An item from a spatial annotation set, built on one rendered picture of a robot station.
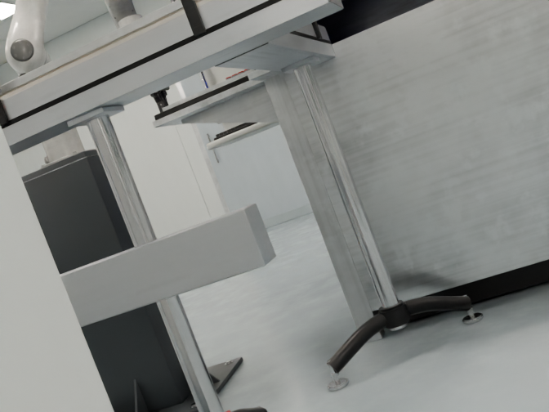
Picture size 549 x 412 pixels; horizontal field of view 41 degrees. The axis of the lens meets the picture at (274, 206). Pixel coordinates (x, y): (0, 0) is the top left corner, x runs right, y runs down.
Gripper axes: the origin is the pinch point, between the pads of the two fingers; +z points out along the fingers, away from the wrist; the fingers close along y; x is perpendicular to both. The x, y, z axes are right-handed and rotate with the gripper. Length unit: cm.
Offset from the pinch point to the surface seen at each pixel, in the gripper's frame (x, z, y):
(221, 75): 8, -16, 90
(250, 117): -28.0, 14.2, -2.5
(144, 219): -26, 32, -90
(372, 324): -51, 81, -38
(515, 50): -109, 25, -13
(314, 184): -43, 41, -13
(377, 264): -57, 66, -34
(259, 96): -33.2, 9.3, -2.5
